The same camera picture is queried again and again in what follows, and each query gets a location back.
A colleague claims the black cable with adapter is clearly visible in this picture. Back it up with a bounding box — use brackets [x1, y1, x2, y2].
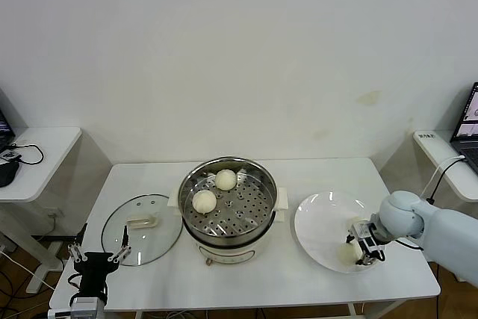
[425, 155, 468, 205]

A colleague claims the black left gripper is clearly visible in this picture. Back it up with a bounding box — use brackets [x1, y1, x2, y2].
[68, 223, 134, 298]

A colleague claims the thin black looped cable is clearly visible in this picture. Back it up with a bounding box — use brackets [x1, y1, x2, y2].
[6, 143, 45, 166]

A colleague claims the black computer mouse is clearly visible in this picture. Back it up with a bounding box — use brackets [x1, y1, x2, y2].
[0, 160, 20, 188]

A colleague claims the stainless steel steamer basket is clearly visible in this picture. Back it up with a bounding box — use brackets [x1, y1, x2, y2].
[178, 156, 279, 247]

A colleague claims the small white tagged dongle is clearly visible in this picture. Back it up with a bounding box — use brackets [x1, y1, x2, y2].
[0, 149, 22, 163]

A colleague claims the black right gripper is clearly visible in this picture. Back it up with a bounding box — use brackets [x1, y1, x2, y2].
[345, 234, 388, 267]

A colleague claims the black open laptop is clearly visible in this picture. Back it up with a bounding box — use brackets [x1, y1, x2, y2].
[450, 81, 478, 170]
[0, 87, 16, 152]

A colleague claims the cream electric cooker pot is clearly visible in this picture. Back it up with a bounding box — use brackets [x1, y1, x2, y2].
[168, 186, 291, 267]

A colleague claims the white round plate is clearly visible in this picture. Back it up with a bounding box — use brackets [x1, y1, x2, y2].
[294, 191, 388, 274]

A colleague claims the white side table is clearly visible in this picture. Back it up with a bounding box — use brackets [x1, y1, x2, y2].
[412, 130, 478, 204]
[0, 126, 83, 294]

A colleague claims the round glass pot lid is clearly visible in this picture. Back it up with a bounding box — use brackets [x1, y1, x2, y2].
[101, 193, 184, 267]

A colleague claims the white flat cable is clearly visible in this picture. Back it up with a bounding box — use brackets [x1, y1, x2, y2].
[419, 155, 464, 199]

